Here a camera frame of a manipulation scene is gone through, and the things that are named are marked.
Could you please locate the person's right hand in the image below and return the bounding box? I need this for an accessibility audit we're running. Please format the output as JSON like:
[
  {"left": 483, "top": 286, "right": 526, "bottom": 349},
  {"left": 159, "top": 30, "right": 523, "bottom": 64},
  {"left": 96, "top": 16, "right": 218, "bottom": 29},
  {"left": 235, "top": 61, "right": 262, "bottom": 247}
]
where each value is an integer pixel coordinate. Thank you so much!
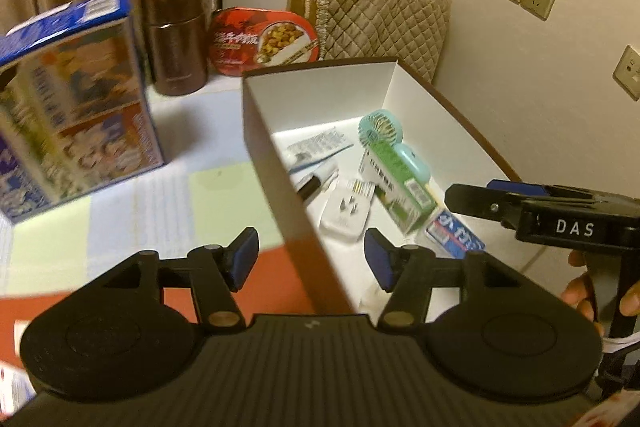
[{"left": 560, "top": 249, "right": 640, "bottom": 337}]

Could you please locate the blue white toothpaste box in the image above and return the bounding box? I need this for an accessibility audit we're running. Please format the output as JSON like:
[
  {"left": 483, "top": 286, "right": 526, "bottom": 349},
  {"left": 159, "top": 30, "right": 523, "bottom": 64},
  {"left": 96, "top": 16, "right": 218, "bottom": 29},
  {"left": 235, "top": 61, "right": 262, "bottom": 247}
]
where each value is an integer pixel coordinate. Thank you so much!
[{"left": 425, "top": 209, "right": 485, "bottom": 259}]

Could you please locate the green white carton box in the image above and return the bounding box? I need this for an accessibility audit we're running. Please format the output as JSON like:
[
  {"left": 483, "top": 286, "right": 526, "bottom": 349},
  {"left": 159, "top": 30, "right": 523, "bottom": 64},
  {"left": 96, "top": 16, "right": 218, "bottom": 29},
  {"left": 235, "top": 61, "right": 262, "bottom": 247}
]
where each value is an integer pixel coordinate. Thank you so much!
[{"left": 358, "top": 142, "right": 437, "bottom": 234}]

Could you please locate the white power adapter plug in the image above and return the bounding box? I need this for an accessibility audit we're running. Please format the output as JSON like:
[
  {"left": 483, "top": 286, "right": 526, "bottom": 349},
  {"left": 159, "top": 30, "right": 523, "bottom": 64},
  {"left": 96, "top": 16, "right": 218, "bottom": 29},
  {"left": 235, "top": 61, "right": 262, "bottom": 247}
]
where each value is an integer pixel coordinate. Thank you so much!
[{"left": 319, "top": 179, "right": 375, "bottom": 243}]

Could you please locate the pastel checkered tablecloth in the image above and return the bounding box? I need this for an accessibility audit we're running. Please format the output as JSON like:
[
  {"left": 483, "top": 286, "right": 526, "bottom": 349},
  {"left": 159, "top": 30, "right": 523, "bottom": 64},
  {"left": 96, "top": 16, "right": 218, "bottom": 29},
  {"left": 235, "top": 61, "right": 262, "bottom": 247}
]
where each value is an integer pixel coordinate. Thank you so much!
[{"left": 0, "top": 74, "right": 321, "bottom": 417}]

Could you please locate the teal handheld mini fan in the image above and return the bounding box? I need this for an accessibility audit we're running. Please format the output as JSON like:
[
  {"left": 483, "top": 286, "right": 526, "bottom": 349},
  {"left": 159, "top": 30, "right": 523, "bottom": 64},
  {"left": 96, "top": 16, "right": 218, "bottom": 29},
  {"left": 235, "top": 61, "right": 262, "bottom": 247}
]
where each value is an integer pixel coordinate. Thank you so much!
[{"left": 358, "top": 109, "right": 431, "bottom": 185}]

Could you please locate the brown white open cardboard box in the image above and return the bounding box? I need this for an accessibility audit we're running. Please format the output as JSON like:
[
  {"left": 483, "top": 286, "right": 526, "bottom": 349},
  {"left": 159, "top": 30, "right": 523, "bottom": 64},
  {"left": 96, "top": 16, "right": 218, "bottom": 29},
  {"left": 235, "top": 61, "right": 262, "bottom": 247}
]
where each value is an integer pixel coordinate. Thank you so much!
[{"left": 243, "top": 58, "right": 516, "bottom": 319}]

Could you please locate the folded printed paper leaflet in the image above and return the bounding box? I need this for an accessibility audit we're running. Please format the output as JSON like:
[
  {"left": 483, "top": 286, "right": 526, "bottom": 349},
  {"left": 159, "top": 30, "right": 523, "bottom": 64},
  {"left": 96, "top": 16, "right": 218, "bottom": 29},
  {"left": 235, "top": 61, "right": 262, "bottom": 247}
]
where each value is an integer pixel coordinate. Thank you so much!
[{"left": 280, "top": 128, "right": 354, "bottom": 172}]

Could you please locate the blue printed cardboard box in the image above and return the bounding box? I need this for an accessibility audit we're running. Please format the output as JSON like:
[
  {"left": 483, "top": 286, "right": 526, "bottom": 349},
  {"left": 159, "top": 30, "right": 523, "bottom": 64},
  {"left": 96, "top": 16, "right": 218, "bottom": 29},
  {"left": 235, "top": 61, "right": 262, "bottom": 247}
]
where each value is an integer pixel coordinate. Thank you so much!
[{"left": 1, "top": 0, "right": 165, "bottom": 223}]

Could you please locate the beige quilted chair cover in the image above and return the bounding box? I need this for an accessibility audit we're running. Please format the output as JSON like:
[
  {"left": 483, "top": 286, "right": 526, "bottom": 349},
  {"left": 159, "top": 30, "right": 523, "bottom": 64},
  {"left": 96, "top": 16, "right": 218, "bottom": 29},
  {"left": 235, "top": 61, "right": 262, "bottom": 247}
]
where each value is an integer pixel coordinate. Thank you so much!
[{"left": 305, "top": 0, "right": 451, "bottom": 83}]

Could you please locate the red instant food bowl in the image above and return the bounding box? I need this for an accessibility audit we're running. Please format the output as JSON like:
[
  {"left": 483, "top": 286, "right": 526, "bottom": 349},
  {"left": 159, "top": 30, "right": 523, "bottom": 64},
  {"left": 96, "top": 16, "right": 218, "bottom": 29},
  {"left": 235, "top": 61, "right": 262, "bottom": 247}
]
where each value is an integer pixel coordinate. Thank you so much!
[{"left": 207, "top": 8, "right": 320, "bottom": 77}]

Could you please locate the brown cylindrical thermos jar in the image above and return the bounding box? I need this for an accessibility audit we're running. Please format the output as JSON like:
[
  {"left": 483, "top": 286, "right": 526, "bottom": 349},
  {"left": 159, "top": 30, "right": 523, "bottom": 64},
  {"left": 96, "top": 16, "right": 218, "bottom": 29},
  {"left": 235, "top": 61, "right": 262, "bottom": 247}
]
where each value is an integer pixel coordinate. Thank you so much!
[{"left": 140, "top": 0, "right": 208, "bottom": 96}]

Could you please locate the beige wall switch plate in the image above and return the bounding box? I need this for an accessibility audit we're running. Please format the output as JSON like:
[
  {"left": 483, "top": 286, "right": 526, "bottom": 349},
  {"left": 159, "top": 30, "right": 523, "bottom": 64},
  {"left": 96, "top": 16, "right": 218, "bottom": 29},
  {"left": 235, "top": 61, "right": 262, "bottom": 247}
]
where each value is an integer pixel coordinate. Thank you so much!
[{"left": 613, "top": 46, "right": 640, "bottom": 101}]

